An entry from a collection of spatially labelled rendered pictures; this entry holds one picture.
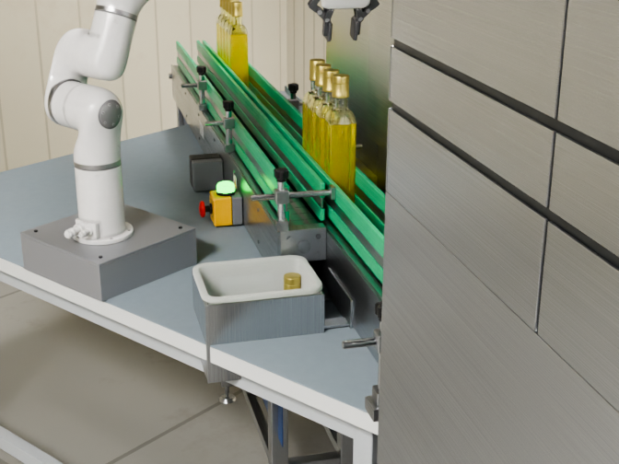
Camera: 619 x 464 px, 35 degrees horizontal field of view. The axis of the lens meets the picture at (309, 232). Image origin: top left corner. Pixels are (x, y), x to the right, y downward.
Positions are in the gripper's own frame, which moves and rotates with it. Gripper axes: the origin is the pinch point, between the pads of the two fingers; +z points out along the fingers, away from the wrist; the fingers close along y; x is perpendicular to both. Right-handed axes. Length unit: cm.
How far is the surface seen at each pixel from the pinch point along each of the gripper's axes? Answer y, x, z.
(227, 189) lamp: 19, -16, 47
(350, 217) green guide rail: 4.4, 31.2, 23.8
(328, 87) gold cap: 1.4, -0.7, 13.3
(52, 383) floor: 66, -61, 147
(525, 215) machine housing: 23, 122, -41
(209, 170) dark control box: 20, -41, 57
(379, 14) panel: -11.7, -11.0, 1.8
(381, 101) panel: -11.7, -3.2, 18.6
